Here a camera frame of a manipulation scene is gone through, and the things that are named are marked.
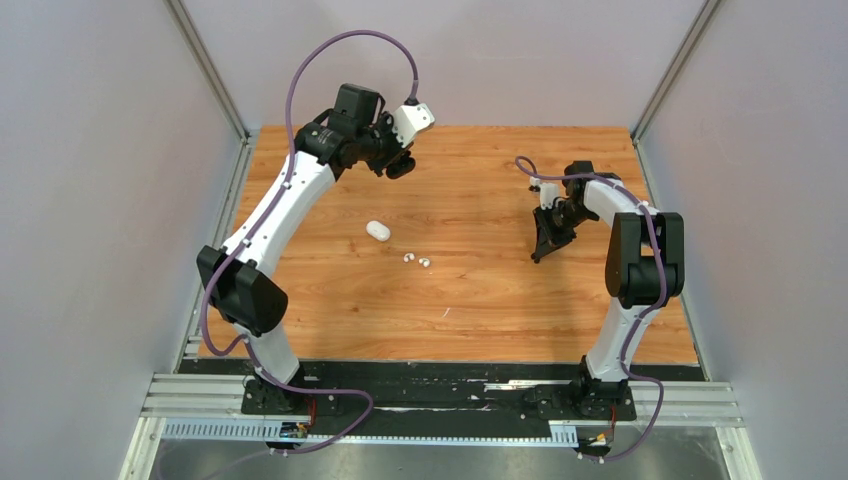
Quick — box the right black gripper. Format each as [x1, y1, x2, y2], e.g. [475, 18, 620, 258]
[534, 201, 596, 258]

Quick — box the black charging case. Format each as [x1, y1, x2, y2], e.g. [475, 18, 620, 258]
[384, 151, 416, 180]

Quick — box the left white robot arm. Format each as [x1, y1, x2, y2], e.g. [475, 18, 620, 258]
[196, 84, 435, 413]

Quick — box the aluminium frame rail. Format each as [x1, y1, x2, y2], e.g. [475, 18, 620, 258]
[120, 372, 761, 479]

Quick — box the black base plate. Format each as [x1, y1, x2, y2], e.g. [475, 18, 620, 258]
[241, 361, 637, 438]

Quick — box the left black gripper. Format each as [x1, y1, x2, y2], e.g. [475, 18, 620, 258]
[356, 111, 414, 178]

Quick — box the white charging case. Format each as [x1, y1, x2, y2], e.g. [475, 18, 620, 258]
[365, 220, 391, 242]

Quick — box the slotted cable duct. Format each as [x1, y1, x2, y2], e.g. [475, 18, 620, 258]
[161, 419, 579, 448]

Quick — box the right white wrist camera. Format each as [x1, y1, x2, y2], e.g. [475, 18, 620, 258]
[529, 178, 560, 210]

